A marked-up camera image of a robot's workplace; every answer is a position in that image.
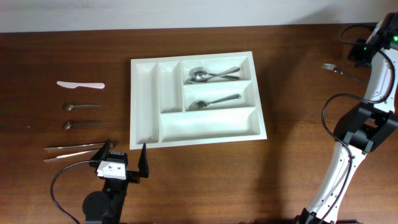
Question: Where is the metal knife upper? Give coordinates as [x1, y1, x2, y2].
[44, 142, 105, 151]

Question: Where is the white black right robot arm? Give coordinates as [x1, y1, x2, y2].
[294, 12, 397, 224]

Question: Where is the large metal spoon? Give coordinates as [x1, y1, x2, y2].
[185, 67, 241, 84]

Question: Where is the metal knife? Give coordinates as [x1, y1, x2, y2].
[43, 149, 99, 162]
[44, 142, 105, 151]

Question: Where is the small metal teaspoon upper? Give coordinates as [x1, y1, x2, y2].
[62, 103, 100, 111]

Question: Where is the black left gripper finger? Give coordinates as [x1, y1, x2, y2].
[92, 139, 111, 161]
[138, 143, 149, 178]

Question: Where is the metal fork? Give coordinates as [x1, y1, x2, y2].
[321, 63, 368, 86]
[187, 94, 241, 111]

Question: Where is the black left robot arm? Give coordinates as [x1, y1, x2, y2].
[82, 140, 149, 224]

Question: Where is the white plastic cutlery tray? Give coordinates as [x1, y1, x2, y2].
[129, 52, 267, 150]

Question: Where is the pink plastic knife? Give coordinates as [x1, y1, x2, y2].
[57, 81, 105, 89]

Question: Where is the small metal teaspoon lower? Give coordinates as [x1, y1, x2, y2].
[62, 121, 103, 130]

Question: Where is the small metal teaspoon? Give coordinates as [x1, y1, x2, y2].
[62, 121, 103, 130]
[62, 103, 100, 111]

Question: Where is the metal spoon in tray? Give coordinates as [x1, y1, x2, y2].
[194, 71, 241, 82]

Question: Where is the metal knife lower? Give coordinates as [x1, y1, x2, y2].
[43, 149, 99, 162]

